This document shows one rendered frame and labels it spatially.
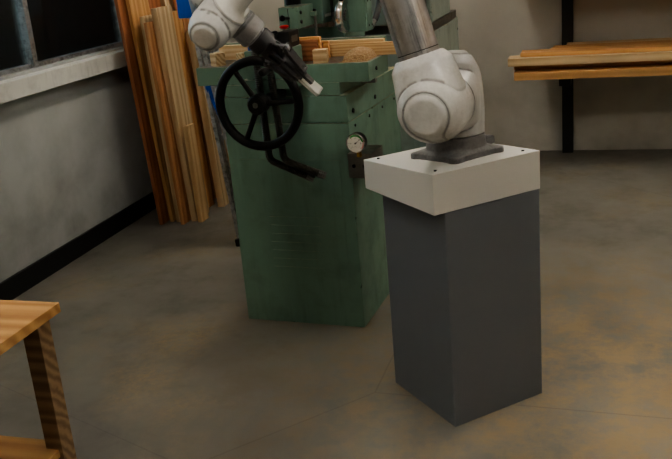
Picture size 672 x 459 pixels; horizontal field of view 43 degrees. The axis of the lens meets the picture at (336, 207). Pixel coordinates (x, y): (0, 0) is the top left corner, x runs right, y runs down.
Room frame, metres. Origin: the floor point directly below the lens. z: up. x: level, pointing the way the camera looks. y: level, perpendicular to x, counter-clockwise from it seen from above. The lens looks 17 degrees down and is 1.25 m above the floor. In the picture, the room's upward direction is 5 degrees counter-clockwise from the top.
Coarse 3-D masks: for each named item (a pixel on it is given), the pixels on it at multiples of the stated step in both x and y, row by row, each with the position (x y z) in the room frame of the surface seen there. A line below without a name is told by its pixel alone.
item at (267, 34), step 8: (264, 32) 2.36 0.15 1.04; (256, 40) 2.35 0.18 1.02; (264, 40) 2.35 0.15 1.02; (272, 40) 2.36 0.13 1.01; (256, 48) 2.36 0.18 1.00; (264, 48) 2.35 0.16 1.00; (272, 48) 2.37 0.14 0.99; (264, 56) 2.41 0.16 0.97; (272, 56) 2.39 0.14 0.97; (280, 56) 2.37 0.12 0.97
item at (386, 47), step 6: (366, 42) 2.78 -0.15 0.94; (372, 42) 2.77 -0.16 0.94; (378, 42) 2.76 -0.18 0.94; (384, 42) 2.75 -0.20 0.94; (390, 42) 2.74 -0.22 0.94; (330, 48) 2.82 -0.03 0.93; (336, 48) 2.81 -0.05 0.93; (342, 48) 2.80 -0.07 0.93; (348, 48) 2.79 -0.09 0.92; (372, 48) 2.77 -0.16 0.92; (378, 48) 2.76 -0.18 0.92; (384, 48) 2.75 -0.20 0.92; (390, 48) 2.74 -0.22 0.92; (336, 54) 2.81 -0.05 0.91; (342, 54) 2.80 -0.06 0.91; (378, 54) 2.76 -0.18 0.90; (384, 54) 2.75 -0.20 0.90
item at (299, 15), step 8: (280, 8) 2.83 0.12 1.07; (288, 8) 2.82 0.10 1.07; (296, 8) 2.81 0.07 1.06; (304, 8) 2.87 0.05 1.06; (312, 8) 2.93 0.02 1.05; (288, 16) 2.82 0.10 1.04; (296, 16) 2.81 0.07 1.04; (304, 16) 2.86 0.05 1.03; (312, 16) 2.93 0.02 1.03; (280, 24) 2.84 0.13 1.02; (288, 24) 2.83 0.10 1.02; (296, 24) 2.82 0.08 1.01; (304, 24) 2.86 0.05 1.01
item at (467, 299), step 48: (528, 192) 2.10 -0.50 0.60; (432, 240) 2.03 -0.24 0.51; (480, 240) 2.02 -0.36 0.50; (528, 240) 2.10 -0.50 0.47; (432, 288) 2.04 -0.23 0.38; (480, 288) 2.02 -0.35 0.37; (528, 288) 2.09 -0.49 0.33; (432, 336) 2.05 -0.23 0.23; (480, 336) 2.02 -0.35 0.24; (528, 336) 2.09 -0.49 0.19; (432, 384) 2.07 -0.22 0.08; (480, 384) 2.02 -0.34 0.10; (528, 384) 2.09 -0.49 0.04
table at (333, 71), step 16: (208, 64) 2.90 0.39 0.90; (320, 64) 2.67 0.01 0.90; (336, 64) 2.65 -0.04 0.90; (352, 64) 2.63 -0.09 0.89; (368, 64) 2.61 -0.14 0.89; (384, 64) 2.76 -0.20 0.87; (208, 80) 2.81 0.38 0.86; (320, 80) 2.67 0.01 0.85; (336, 80) 2.65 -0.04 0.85; (352, 80) 2.63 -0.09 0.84; (368, 80) 2.61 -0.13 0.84
